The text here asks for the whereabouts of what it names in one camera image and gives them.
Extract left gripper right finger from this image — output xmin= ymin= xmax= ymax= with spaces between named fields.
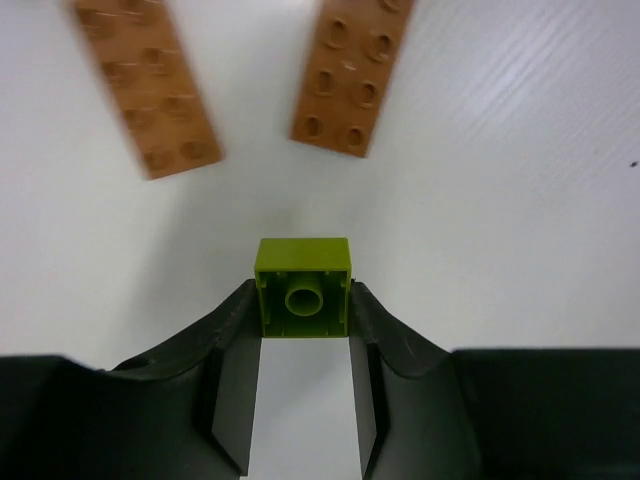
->
xmin=349 ymin=282 xmax=639 ymax=479

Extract lime lego brick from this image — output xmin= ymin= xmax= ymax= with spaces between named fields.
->
xmin=254 ymin=238 xmax=352 ymax=338

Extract brown lego brick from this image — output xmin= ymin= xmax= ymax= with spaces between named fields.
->
xmin=290 ymin=0 xmax=414 ymax=158
xmin=69 ymin=1 xmax=224 ymax=179

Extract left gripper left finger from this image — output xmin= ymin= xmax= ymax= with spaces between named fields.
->
xmin=1 ymin=280 xmax=261 ymax=479

